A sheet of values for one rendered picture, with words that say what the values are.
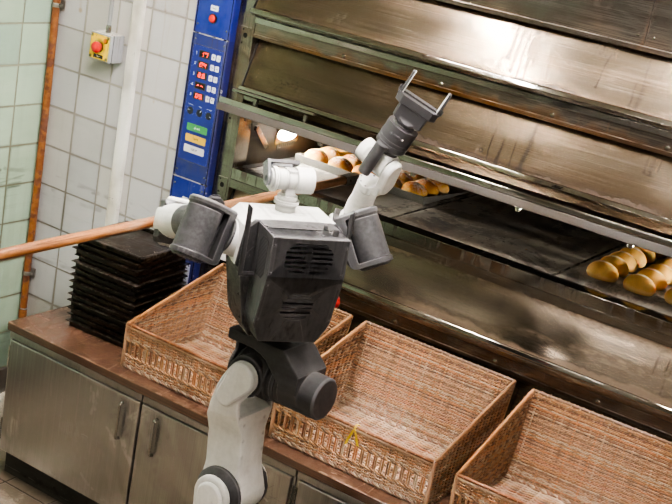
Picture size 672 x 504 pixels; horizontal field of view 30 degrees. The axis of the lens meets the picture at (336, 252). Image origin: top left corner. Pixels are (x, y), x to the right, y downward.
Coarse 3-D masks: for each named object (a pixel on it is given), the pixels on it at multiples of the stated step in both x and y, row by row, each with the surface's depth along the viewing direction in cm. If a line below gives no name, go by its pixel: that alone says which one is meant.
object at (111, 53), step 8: (96, 32) 443; (104, 32) 444; (112, 32) 447; (96, 40) 443; (112, 40) 441; (120, 40) 444; (104, 48) 442; (112, 48) 442; (120, 48) 445; (96, 56) 445; (104, 56) 443; (112, 56) 443; (120, 56) 447
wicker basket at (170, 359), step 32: (192, 288) 423; (224, 288) 432; (160, 320) 413; (192, 320) 429; (224, 320) 431; (128, 352) 401; (160, 352) 394; (192, 352) 386; (224, 352) 427; (320, 352) 398; (160, 384) 395; (192, 384) 388
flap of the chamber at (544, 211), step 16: (240, 112) 405; (288, 128) 395; (336, 144) 387; (400, 160) 376; (432, 176) 370; (448, 176) 367; (480, 192) 362; (496, 192) 360; (528, 208) 355; (544, 208) 352; (576, 224) 348; (592, 224) 345; (624, 240) 341; (640, 240) 338
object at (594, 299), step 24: (240, 168) 430; (384, 216) 404; (408, 240) 395; (432, 240) 390; (480, 264) 383; (504, 264) 378; (552, 288) 371; (576, 288) 367; (624, 312) 360; (648, 312) 358
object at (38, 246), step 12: (324, 180) 422; (336, 180) 426; (276, 192) 399; (228, 204) 379; (96, 228) 335; (108, 228) 337; (120, 228) 340; (132, 228) 344; (144, 228) 349; (48, 240) 320; (60, 240) 323; (72, 240) 326; (84, 240) 330; (0, 252) 306; (12, 252) 309; (24, 252) 313; (36, 252) 317
